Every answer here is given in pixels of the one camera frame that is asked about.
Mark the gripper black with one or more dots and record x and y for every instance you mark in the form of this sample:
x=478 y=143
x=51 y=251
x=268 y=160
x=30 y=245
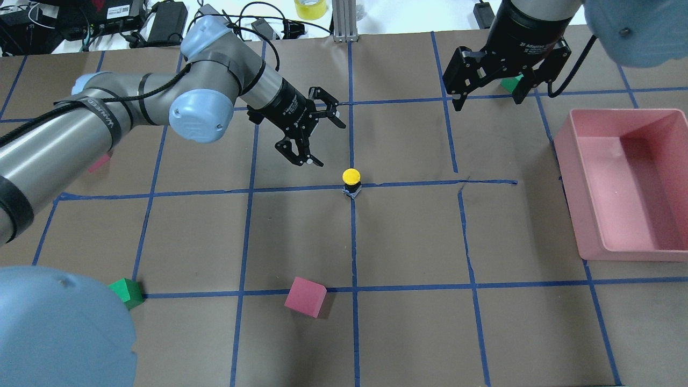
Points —
x=285 y=106
x=524 y=27

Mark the yellow push button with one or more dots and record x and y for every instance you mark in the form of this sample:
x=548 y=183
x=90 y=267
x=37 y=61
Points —
x=351 y=180

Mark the green cube far corner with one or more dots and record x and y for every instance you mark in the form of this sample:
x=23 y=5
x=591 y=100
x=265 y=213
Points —
x=510 y=84

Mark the small black power brick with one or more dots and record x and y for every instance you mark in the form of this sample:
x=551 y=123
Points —
x=484 y=14

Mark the yellow tape roll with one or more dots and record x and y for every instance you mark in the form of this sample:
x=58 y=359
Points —
x=310 y=9

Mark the pink plastic bin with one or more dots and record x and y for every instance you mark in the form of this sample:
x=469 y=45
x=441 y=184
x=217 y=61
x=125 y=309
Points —
x=624 y=174

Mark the black power adapter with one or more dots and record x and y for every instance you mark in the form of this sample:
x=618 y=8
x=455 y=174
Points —
x=168 y=24

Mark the pink cube near centre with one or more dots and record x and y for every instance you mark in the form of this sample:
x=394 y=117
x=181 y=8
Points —
x=306 y=297

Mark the pink cube near edge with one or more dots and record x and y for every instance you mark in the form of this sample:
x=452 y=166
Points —
x=102 y=161

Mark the green cube near base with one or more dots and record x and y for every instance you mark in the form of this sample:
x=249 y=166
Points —
x=128 y=291

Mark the aluminium frame post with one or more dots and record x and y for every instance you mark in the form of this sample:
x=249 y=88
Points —
x=344 y=21

